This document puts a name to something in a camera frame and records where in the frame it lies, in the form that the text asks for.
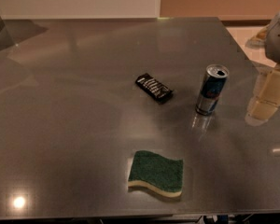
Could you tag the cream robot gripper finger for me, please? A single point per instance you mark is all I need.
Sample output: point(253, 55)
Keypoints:
point(266, 94)

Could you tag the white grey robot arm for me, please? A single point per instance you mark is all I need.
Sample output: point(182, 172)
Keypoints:
point(269, 39)

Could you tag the blue silver redbull can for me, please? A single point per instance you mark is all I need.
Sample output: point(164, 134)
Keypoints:
point(214, 80)

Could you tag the black snack bar wrapper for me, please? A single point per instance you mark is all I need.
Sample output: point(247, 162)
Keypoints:
point(155, 89)

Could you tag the green yellow sponge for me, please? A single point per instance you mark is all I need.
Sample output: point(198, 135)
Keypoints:
point(161, 175)

